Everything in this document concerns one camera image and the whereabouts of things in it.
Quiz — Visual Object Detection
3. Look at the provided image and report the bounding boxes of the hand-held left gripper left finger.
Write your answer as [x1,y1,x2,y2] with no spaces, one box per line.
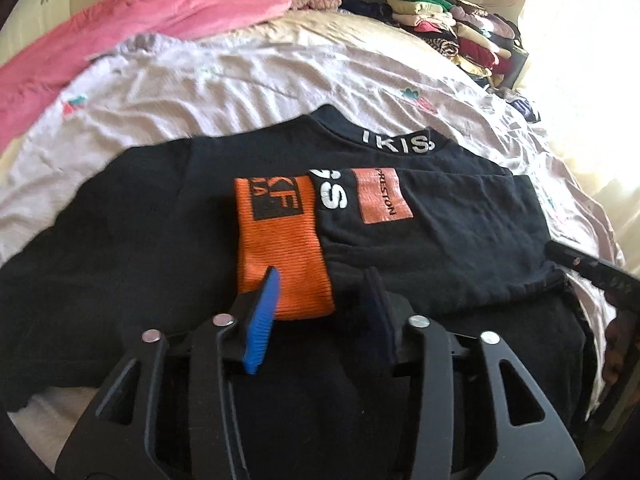
[52,265,282,480]

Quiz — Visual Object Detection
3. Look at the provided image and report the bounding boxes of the dark blue clothes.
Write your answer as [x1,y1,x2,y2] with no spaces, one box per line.
[340,0,402,25]

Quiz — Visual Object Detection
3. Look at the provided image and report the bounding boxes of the white curtain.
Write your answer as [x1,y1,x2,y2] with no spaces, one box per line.
[520,0,640,221]

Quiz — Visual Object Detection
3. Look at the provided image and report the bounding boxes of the pink blanket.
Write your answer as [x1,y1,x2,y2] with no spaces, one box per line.
[0,0,294,153]

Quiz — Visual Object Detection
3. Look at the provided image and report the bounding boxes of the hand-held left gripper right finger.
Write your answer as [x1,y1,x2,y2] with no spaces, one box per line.
[362,266,587,480]

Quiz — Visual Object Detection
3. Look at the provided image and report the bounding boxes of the black sweater with orange cuffs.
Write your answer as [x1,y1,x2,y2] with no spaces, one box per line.
[0,104,601,480]

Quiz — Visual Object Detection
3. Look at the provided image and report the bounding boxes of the pile of folded clothes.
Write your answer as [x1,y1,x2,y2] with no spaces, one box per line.
[387,0,527,89]

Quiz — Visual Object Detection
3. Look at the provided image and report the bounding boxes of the small purple cloth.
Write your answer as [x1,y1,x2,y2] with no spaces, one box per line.
[504,89,542,123]

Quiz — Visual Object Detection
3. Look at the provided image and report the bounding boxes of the lilac strawberry print bedsheet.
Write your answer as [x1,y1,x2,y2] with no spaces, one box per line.
[0,9,632,431]

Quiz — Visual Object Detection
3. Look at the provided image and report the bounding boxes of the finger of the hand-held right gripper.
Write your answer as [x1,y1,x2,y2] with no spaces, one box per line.
[544,240,640,293]

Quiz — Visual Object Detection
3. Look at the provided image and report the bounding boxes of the person's right hand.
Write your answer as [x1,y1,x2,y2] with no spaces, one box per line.
[601,309,640,387]

